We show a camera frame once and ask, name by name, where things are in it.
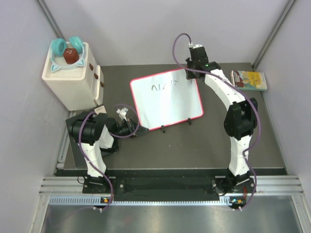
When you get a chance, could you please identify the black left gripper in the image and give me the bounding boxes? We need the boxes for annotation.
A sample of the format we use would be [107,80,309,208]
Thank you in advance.
[113,117,149,138]

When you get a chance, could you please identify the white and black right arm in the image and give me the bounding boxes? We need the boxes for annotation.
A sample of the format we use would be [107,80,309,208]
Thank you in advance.
[186,45,258,192]

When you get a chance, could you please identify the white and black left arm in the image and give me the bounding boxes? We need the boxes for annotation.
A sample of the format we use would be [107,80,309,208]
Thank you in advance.
[66,112,149,193]

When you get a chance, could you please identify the red-framed whiteboard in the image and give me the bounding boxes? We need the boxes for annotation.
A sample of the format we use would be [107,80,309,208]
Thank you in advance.
[130,69,204,131]

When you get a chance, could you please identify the colourful paperback book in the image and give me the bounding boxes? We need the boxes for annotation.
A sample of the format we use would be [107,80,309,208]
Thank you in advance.
[230,70,267,91]

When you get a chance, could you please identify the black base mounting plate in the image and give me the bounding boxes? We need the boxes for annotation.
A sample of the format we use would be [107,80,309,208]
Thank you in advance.
[82,176,256,201]

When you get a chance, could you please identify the cream drawer cabinet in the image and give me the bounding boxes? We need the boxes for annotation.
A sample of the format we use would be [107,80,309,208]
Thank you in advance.
[42,42,104,111]

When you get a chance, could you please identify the dark red cube toy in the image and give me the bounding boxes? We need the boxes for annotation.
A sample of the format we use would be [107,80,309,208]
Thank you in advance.
[63,48,79,65]

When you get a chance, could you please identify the teal cat-ear headphones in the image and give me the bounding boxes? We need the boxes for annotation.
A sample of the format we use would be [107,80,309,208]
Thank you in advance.
[50,36,86,72]

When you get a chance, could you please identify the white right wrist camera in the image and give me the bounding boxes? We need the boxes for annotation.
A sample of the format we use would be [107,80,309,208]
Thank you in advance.
[188,43,203,49]

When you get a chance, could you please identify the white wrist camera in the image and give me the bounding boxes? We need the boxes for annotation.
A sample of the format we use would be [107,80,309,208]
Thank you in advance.
[117,107,128,121]
[188,43,203,49]

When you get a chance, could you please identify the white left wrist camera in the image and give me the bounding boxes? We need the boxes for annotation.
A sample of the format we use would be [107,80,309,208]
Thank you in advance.
[117,107,128,121]

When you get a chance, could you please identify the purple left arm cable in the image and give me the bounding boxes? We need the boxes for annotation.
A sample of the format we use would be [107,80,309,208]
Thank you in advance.
[79,104,139,211]

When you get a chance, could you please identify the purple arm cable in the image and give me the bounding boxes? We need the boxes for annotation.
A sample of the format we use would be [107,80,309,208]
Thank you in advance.
[79,104,139,211]
[173,33,262,211]

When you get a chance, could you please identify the grey slotted cable duct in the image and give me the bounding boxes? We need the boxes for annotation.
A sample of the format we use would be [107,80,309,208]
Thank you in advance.
[49,196,242,206]

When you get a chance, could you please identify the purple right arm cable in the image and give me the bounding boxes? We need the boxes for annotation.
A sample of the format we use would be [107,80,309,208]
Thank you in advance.
[173,33,262,211]

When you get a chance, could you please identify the aluminium extrusion rail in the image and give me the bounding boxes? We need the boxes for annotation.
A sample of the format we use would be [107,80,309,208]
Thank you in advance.
[39,175,304,196]

